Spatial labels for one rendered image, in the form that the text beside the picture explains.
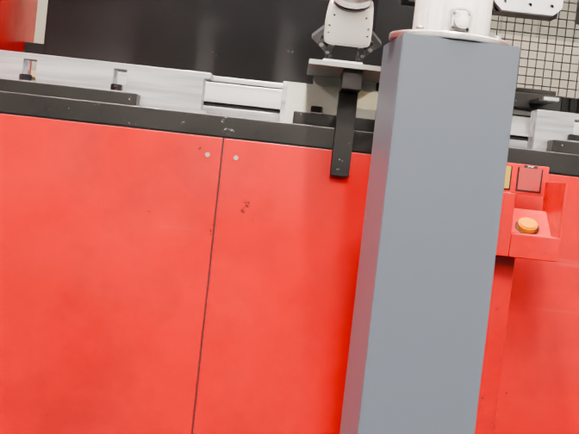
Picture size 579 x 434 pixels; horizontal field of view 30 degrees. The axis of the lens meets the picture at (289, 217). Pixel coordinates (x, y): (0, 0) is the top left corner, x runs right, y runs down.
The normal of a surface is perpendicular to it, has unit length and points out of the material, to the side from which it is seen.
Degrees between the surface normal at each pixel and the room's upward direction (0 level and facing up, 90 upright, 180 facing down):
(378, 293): 90
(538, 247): 90
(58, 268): 90
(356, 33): 132
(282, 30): 90
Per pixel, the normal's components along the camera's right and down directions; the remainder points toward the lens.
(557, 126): 0.00, 0.04
